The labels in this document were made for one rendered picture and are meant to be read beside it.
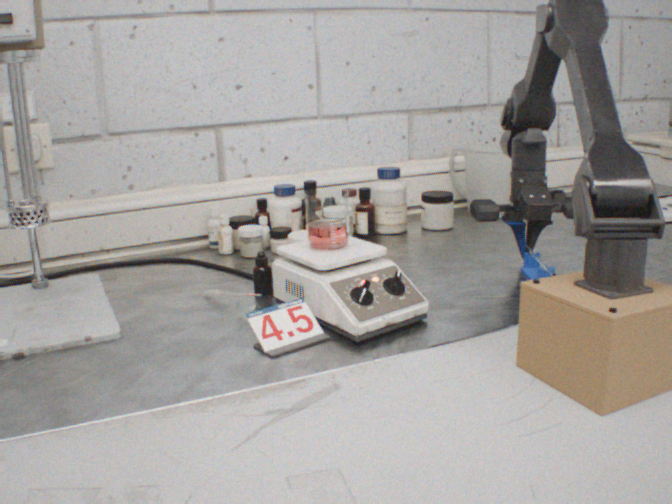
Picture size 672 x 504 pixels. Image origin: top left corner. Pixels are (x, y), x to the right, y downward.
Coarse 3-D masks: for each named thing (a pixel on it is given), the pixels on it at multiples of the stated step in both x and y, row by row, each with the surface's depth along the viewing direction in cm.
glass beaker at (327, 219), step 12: (312, 192) 100; (324, 192) 101; (336, 192) 100; (348, 192) 97; (312, 204) 96; (324, 204) 95; (336, 204) 95; (312, 216) 96; (324, 216) 96; (336, 216) 96; (348, 216) 99; (312, 228) 97; (324, 228) 96; (336, 228) 96; (348, 228) 99; (312, 240) 98; (324, 240) 97; (336, 240) 97; (348, 240) 99
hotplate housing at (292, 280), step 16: (288, 272) 98; (304, 272) 95; (320, 272) 94; (336, 272) 94; (352, 272) 95; (288, 288) 99; (304, 288) 95; (320, 288) 92; (416, 288) 95; (320, 304) 93; (336, 304) 89; (416, 304) 93; (320, 320) 94; (336, 320) 90; (352, 320) 88; (368, 320) 89; (384, 320) 90; (400, 320) 91; (416, 320) 94; (352, 336) 88; (368, 336) 89
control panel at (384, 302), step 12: (360, 276) 94; (372, 276) 95; (384, 276) 95; (336, 288) 91; (348, 288) 92; (372, 288) 93; (408, 288) 95; (348, 300) 90; (384, 300) 92; (396, 300) 92; (408, 300) 93; (420, 300) 94; (360, 312) 89; (372, 312) 89; (384, 312) 90
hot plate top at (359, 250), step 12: (360, 240) 103; (288, 252) 98; (300, 252) 98; (312, 252) 97; (324, 252) 97; (336, 252) 97; (348, 252) 97; (360, 252) 97; (372, 252) 97; (384, 252) 98; (312, 264) 93; (324, 264) 92; (336, 264) 93; (348, 264) 94
